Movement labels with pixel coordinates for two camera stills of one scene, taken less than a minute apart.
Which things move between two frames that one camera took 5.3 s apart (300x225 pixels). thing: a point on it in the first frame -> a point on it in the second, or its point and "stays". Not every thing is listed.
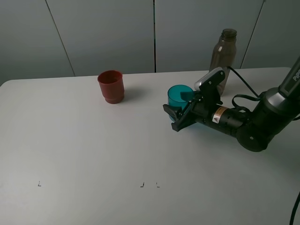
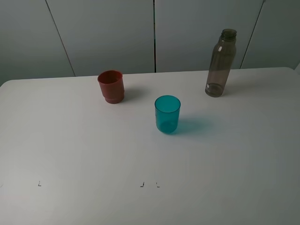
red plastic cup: x=111 y=84 stays
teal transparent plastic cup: x=179 y=95 -> x=167 y=108
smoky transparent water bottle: x=223 y=54 stays
